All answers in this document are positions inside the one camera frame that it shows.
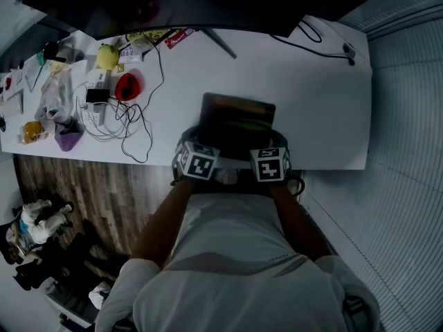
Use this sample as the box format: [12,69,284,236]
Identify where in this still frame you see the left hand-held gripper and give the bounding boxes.
[172,125,222,181]

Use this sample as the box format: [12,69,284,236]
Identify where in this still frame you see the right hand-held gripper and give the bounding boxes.
[249,128,293,183]

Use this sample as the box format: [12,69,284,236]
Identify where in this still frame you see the dark square tablet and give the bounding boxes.
[199,91,277,160]

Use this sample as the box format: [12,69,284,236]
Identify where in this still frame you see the person's right forearm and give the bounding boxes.
[269,181,334,265]

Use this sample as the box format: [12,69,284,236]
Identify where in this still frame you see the person's left forearm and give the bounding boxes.
[129,177,195,270]

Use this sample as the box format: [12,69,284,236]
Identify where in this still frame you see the red and white round case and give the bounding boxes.
[114,68,146,102]

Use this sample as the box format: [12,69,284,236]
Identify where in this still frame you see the white power strip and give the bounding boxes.
[80,69,109,127]

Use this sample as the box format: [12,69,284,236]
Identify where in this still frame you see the red snack packet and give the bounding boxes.
[165,28,195,50]

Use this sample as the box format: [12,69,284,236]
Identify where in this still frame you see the black power adapter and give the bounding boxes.
[85,88,111,104]

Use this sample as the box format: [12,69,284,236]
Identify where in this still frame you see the yellow snack packet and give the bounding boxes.
[124,28,171,49]

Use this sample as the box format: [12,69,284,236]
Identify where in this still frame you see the yellow round toy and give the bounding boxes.
[96,43,120,71]

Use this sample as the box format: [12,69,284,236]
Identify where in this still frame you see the black computer monitor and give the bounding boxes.
[21,0,369,60]

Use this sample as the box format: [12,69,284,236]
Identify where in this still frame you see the clear plastic bag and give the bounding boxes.
[34,62,76,125]

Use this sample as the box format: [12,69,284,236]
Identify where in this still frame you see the person's white shirt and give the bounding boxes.
[94,192,382,332]

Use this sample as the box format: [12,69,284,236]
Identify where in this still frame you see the yellow snack pack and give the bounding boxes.
[18,120,50,146]

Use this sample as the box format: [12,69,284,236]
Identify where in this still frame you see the black bottle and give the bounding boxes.
[42,41,67,64]

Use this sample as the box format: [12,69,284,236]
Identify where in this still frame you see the black swivel chair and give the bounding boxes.
[12,219,117,292]

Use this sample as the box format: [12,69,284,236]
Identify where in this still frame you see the white keyboard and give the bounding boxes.
[0,90,25,117]

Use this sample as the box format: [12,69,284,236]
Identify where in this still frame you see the white cable bundle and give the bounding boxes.
[75,81,140,142]

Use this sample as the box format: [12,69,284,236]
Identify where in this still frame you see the thin black cable with plug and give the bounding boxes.
[269,19,357,66]

